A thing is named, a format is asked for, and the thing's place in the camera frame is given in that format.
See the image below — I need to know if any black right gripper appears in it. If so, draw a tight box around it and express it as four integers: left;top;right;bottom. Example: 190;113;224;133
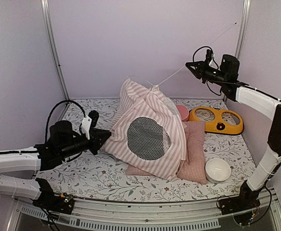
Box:
185;59;227;86

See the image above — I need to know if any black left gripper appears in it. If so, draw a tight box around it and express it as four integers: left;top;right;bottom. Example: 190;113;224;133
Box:
60;128;111;159

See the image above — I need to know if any white tent pole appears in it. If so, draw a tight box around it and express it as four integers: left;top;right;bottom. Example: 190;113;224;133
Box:
127;23;238;116

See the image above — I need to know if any pink gingham cushion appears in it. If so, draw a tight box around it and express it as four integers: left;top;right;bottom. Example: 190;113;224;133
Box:
126;120;208;185

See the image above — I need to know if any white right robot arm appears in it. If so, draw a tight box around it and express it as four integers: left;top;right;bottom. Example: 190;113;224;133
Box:
186;50;281;210

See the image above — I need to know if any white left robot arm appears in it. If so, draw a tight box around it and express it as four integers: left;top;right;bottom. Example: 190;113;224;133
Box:
0;79;206;209

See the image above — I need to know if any pink round pet bowl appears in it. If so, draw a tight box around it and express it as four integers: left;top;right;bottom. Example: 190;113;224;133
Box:
176;104;189;122

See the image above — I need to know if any yellow double bowl stand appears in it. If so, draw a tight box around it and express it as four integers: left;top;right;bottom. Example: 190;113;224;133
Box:
188;106;244;135

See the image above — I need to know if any white ceramic bowl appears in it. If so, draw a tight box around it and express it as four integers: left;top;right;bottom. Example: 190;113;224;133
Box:
205;158;231;183

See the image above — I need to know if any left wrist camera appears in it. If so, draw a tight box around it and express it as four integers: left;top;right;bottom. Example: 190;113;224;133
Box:
80;110;99;140

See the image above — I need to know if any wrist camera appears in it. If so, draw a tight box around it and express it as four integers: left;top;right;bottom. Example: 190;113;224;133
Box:
204;49;215;66
80;110;99;140

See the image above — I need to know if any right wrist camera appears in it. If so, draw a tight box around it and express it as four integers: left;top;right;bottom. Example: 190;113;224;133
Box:
204;49;215;66

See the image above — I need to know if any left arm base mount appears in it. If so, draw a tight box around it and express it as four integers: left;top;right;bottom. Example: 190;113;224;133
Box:
32;192;75;215

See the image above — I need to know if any right aluminium corner post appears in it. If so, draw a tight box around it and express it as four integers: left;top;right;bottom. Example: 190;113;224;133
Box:
234;0;251;60

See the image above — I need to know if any aluminium corner post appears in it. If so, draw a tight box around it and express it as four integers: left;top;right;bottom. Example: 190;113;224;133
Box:
40;0;70;100
234;0;251;60

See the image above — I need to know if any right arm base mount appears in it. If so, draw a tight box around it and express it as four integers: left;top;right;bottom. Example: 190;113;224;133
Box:
216;195;260;215

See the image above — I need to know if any left aluminium corner post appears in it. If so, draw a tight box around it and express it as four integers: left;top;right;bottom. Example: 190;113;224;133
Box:
40;0;70;100

